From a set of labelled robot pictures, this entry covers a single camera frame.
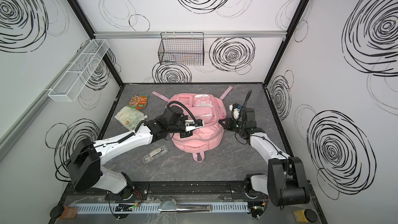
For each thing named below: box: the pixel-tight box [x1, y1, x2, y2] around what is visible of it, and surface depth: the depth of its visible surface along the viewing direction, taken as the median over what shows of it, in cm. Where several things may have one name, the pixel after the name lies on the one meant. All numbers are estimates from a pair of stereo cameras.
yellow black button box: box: [293, 208, 318, 223], surface depth 63 cm
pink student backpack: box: [151, 86, 234, 164], surface depth 84 cm
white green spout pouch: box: [114, 105, 149, 131], surface depth 102 cm
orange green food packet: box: [126, 94, 150, 110], surface depth 111 cm
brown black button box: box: [49, 205, 79, 220], surface depth 63 cm
